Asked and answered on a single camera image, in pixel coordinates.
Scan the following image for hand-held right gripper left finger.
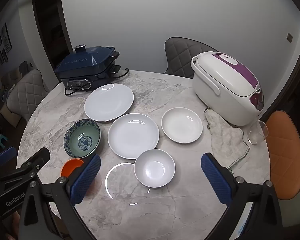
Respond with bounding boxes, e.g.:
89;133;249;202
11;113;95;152
20;154;101;240

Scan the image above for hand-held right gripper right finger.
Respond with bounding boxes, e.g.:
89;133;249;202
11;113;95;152
201;152;283;240

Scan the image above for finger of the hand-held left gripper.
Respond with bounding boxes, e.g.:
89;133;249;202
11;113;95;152
0;147;50;180
0;146;17;167

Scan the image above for orange bowl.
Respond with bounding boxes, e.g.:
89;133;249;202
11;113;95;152
61;158;85;178

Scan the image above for blue patterned bowl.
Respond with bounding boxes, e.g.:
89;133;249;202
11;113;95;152
64;119;101;159

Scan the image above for white bowl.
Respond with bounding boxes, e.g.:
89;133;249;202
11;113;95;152
134;149;176;188

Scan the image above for medium white plate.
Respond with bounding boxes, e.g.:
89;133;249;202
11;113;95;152
108;113;160;160

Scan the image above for small white plate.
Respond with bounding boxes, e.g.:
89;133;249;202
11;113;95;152
161;107;203;144

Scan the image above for large white plate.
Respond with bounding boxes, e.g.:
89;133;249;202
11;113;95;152
84;83;135;122

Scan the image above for white dish cloth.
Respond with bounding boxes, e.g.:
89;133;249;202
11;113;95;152
204;107;250;173

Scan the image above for clear wine glass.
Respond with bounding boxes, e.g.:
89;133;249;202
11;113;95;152
247;120;269;145

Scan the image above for beige quilted chair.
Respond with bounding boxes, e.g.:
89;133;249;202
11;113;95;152
9;69;49;120

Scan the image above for orange chair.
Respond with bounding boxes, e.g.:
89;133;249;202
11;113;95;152
263;110;300;200

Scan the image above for white purple rice cooker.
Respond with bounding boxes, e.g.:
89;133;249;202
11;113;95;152
190;51;265;127

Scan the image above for navy electric grill pot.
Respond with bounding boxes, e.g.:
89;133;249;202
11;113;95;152
54;44;122;92

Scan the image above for grey quilted chair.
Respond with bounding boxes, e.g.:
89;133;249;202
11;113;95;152
164;37;219;78

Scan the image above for black power cable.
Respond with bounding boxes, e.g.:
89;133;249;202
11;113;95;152
64;67;130;97

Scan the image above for framed wall pictures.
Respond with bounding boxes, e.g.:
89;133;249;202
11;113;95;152
0;24;10;65

